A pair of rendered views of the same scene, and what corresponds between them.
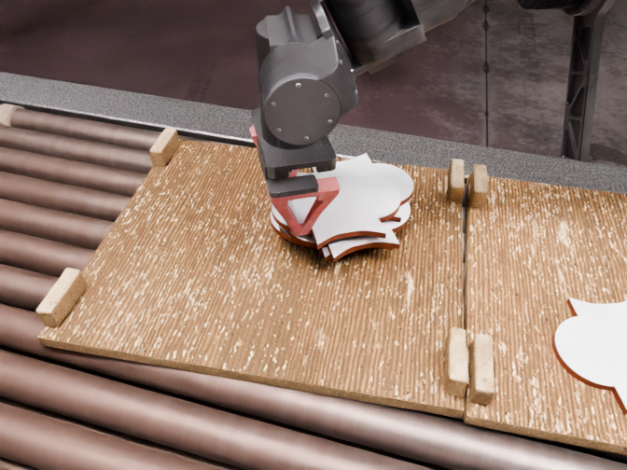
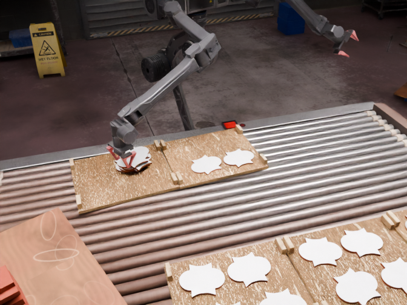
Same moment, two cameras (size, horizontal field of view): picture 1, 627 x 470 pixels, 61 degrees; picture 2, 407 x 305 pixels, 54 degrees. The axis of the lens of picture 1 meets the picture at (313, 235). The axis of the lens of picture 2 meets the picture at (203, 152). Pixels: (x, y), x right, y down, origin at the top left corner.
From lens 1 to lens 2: 1.21 m
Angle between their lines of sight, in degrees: 25
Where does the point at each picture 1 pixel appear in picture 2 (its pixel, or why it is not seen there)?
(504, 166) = (167, 138)
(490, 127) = (152, 128)
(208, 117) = (72, 153)
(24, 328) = (70, 213)
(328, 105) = (134, 135)
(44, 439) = (96, 226)
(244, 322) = (125, 190)
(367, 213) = (141, 158)
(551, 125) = (178, 119)
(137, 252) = (86, 189)
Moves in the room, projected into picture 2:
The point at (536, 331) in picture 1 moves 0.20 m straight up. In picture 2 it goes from (187, 169) to (185, 130)
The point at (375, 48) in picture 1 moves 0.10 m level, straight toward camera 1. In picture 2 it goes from (135, 121) to (143, 134)
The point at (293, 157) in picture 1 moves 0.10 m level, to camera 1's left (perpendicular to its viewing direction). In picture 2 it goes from (125, 148) to (101, 156)
